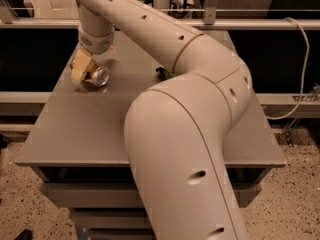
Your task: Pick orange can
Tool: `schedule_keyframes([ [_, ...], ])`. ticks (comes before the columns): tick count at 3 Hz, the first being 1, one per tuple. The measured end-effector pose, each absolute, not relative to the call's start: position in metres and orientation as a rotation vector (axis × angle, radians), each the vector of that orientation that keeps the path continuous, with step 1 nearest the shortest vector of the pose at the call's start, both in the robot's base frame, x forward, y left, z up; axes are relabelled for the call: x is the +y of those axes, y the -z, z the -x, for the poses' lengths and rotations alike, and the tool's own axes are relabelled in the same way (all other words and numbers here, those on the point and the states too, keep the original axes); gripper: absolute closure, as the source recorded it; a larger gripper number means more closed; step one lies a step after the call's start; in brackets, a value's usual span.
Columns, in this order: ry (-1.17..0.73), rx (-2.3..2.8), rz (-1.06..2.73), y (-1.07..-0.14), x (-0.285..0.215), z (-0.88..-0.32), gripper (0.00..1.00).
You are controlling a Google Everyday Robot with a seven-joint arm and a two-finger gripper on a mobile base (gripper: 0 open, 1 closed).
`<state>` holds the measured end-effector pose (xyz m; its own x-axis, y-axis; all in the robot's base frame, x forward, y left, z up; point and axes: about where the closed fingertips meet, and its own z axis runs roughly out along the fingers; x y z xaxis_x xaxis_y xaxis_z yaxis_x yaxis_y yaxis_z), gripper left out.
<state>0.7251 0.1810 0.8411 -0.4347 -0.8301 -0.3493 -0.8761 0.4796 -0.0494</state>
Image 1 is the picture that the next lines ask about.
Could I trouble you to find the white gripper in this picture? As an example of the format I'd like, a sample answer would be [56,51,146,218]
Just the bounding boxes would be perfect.
[70,26,114,84]

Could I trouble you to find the orange soda can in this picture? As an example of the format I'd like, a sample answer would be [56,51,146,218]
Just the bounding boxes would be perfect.
[76,62,110,88]

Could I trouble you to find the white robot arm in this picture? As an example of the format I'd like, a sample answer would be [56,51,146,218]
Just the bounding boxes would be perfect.
[76,0,253,240]

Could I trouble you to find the green snack bag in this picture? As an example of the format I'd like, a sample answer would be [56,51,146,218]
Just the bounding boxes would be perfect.
[156,67,174,80]

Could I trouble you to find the top drawer with knob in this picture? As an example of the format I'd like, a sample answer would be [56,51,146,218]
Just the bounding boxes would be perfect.
[40,182,262,209]

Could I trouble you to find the metal railing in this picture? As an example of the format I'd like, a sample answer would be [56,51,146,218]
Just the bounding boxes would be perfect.
[1,0,320,31]

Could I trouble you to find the white cable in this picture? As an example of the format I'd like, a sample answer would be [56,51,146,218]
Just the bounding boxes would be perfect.
[265,16,311,121]

